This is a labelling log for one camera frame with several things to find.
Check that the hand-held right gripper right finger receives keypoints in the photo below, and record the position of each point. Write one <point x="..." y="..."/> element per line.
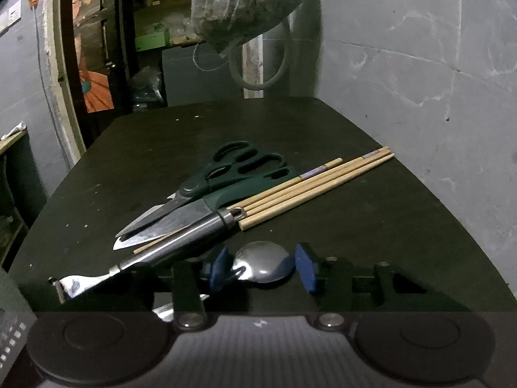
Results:
<point x="305" y="268"/>

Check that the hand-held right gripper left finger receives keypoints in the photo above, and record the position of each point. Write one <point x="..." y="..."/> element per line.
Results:
<point x="220" y="268"/>

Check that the stainless steel peeler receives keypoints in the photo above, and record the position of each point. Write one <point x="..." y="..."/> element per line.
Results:
<point x="194" y="236"/>

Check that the metal spoon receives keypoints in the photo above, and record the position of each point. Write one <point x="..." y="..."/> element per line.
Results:
<point x="262" y="262"/>

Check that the dark green scissors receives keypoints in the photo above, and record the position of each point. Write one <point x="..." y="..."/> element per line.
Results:
<point x="194" y="190"/>

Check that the wooden chopstick purple band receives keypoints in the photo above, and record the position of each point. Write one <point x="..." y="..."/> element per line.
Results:
<point x="343" y="165"/>
<point x="315" y="170"/>

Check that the white perforated plastic basket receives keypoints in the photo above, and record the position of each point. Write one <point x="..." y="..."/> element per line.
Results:
<point x="14" y="331"/>

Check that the dark grey cabinet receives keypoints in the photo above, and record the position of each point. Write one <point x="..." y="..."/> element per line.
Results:
<point x="194" y="81"/>

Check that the orange figure poster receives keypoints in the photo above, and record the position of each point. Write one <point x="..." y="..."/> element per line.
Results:
<point x="97" y="89"/>

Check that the green box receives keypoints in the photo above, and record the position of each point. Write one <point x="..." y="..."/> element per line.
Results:
<point x="151" y="40"/>

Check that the wooden shelf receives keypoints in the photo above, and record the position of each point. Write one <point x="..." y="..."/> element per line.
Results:
<point x="12" y="142"/>

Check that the white tube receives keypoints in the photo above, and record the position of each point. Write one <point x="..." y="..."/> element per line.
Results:
<point x="16" y="129"/>

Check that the dark wooden door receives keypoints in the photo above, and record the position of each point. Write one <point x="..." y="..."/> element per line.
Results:
<point x="121" y="28"/>

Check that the clear plastic bag dark contents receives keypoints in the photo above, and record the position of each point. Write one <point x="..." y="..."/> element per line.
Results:
<point x="242" y="8"/>

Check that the storage shelving unit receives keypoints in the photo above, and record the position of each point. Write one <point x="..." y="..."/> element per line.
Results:
<point x="161" y="8"/>

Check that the pale door frame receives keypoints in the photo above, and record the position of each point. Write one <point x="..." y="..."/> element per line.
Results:
<point x="52" y="48"/>

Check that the white wall switch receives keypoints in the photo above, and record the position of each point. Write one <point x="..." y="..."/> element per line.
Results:
<point x="10" y="18"/>

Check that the orange wall hook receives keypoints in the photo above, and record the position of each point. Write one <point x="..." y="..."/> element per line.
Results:
<point x="34" y="0"/>

